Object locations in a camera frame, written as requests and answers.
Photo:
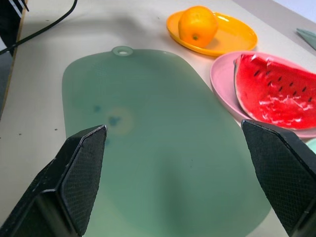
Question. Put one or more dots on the orange fruit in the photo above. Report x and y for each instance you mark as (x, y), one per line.
(197, 26)

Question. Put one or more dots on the orange plate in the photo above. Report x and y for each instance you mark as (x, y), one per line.
(232, 34)

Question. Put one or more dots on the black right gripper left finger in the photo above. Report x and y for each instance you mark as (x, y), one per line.
(74, 182)

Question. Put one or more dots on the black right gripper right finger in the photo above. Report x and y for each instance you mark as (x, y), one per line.
(279, 170)

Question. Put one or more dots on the green cutting board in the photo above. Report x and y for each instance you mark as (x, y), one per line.
(158, 138)

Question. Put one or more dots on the red watermelon slice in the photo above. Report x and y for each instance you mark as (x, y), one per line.
(274, 93)

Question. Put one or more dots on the grey-green flat object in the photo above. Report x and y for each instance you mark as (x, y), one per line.
(308, 37)

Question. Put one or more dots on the pink plate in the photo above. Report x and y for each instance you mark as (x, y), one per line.
(223, 79)

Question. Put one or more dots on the light green plate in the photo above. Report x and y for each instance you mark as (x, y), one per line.
(311, 145)

